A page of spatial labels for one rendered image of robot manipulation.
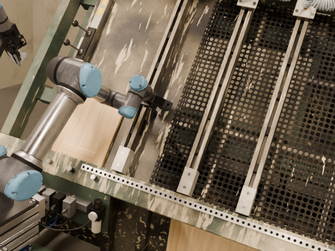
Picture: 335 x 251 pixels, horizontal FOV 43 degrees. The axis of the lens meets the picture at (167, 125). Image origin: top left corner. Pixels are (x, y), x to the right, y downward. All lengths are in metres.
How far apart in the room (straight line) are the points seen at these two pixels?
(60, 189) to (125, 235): 0.54
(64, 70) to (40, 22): 4.17
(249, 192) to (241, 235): 0.19
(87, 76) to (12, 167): 0.40
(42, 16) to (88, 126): 3.51
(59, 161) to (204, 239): 0.87
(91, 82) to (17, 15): 4.15
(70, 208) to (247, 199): 0.86
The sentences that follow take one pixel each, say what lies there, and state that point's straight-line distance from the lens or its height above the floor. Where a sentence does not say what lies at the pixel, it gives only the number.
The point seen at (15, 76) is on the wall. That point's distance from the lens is 5.80.
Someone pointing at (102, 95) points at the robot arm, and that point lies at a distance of 1.86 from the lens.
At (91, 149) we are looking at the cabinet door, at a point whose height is 0.95.
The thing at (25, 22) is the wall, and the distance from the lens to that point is 5.73.
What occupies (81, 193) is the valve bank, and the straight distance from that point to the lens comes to 2.22.
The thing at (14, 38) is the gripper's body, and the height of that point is 1.49.
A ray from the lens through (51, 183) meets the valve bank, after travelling 2.31.
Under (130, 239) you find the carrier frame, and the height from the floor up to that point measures 0.35.
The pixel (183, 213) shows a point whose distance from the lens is 2.00.
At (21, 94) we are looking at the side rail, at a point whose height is 1.10.
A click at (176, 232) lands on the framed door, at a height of 0.54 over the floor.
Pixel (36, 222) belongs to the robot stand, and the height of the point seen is 0.90.
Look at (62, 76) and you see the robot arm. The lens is 1.55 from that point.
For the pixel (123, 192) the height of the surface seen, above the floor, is 0.85.
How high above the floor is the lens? 2.02
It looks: 24 degrees down
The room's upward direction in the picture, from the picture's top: 7 degrees clockwise
